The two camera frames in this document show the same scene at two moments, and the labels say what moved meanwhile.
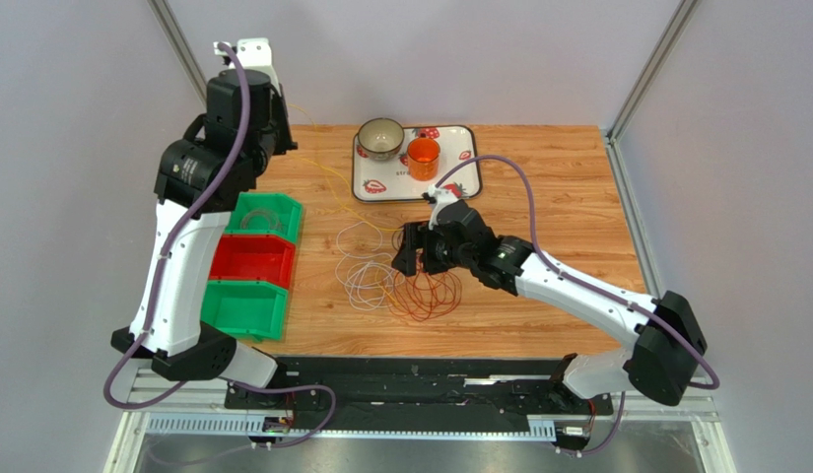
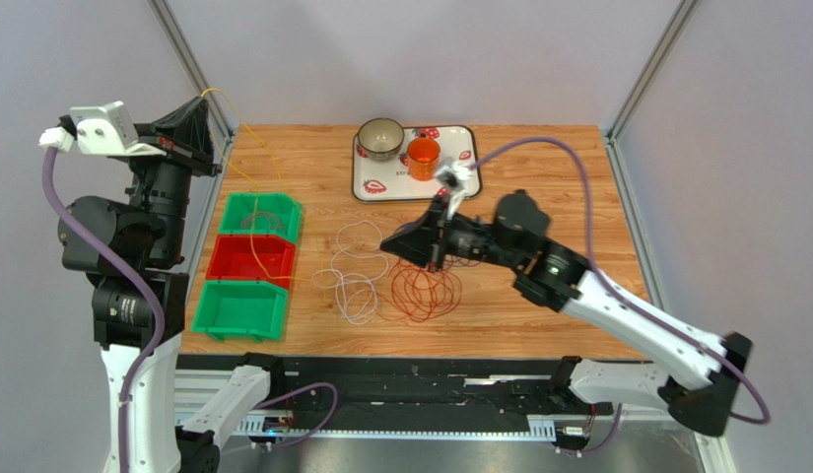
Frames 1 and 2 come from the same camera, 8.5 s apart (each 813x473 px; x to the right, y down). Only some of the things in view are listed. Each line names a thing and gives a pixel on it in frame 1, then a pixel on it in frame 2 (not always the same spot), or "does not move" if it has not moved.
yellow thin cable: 346,186 to 223,159
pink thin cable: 260,211 does not move
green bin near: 244,308 does not move
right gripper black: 426,248 does not move
